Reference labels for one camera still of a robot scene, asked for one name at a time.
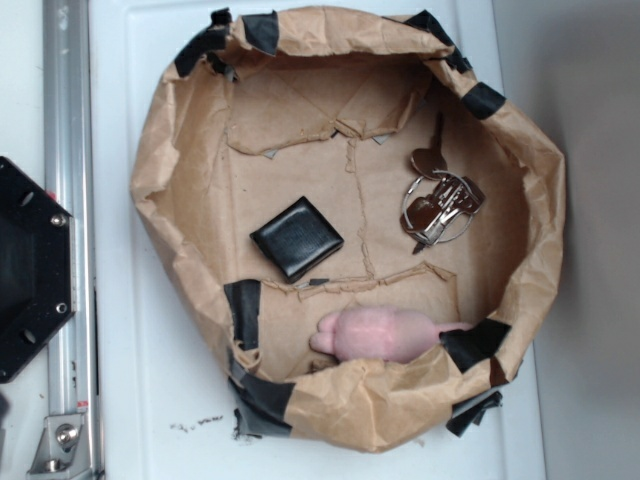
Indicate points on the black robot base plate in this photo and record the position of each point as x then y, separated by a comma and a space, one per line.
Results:
36, 273

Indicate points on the brown paper bag bin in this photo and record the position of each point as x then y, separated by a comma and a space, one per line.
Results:
329, 103

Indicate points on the bunch of metal keys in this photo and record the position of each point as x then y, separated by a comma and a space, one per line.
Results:
446, 213

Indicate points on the aluminium frame rail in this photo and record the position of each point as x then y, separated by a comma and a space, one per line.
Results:
73, 383

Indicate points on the metal corner bracket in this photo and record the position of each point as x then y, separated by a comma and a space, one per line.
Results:
63, 449

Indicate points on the pink plush toy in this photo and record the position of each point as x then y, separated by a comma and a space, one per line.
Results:
387, 333

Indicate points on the small black box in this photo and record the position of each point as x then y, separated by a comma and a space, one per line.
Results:
297, 239

